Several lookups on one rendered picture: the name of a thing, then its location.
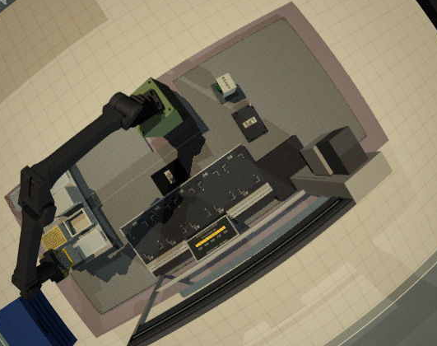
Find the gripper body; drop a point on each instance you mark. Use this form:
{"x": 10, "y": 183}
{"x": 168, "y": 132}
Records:
{"x": 52, "y": 266}

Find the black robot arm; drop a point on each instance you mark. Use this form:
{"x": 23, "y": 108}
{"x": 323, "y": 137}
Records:
{"x": 38, "y": 209}

